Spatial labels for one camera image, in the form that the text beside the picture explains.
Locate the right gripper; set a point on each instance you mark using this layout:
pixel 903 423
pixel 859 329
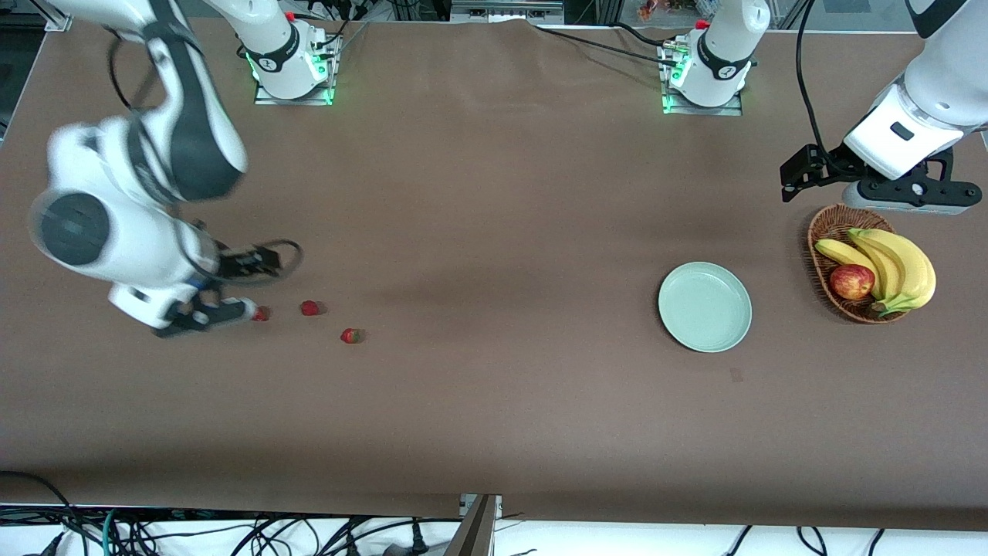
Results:
pixel 234 265

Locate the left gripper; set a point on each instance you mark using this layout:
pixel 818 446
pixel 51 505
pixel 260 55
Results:
pixel 832 164

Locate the red strawberry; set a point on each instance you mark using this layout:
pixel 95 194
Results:
pixel 352 336
pixel 309 308
pixel 262 314

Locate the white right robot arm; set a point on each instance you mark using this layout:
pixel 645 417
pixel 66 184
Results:
pixel 93 232

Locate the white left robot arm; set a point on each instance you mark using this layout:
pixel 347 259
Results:
pixel 725 54

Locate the light green plate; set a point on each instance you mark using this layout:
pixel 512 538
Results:
pixel 705 307

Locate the brown wicker basket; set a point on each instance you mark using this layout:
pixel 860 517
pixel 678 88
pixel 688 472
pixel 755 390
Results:
pixel 822 232

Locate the small yellow banana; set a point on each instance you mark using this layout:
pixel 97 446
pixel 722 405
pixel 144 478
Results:
pixel 837 251

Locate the red apple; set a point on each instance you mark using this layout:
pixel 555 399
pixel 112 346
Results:
pixel 852 282

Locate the large yellow banana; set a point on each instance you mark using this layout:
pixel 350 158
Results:
pixel 918 266

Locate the brown table cover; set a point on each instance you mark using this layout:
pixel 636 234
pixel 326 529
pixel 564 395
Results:
pixel 231 425

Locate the orange red plastic item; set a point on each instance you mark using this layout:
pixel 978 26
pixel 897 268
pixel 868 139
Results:
pixel 648 9

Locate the grey metal box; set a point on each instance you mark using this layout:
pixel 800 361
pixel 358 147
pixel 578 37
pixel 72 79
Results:
pixel 502 11

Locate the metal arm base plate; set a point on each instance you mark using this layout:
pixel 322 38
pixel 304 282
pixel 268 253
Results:
pixel 710 112
pixel 309 101

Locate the aluminium frame profile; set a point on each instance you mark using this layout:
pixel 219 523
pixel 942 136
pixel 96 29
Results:
pixel 58 25

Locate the metal frame post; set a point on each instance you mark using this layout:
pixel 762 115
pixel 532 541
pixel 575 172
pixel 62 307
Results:
pixel 475 533

